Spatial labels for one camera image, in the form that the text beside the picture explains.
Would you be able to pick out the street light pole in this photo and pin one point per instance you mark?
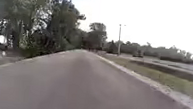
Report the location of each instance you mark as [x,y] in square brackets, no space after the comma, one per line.
[119,39]

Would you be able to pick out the grass verge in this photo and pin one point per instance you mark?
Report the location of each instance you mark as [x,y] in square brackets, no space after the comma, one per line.
[169,78]

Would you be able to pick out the distant tree line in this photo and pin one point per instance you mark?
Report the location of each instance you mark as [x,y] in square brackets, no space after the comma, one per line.
[158,51]

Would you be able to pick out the pale gravel strip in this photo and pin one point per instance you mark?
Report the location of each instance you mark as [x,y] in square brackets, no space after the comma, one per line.
[168,92]

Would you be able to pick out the vehicle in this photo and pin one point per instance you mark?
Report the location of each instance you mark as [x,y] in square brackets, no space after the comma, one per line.
[138,54]

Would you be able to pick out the grey asphalt road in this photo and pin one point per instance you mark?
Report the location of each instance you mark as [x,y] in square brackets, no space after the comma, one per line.
[184,65]

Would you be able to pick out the grey asphalt path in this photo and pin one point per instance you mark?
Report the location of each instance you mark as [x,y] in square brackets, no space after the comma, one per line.
[81,86]

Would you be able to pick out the row of trees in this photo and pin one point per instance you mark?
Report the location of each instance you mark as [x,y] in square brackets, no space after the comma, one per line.
[31,14]

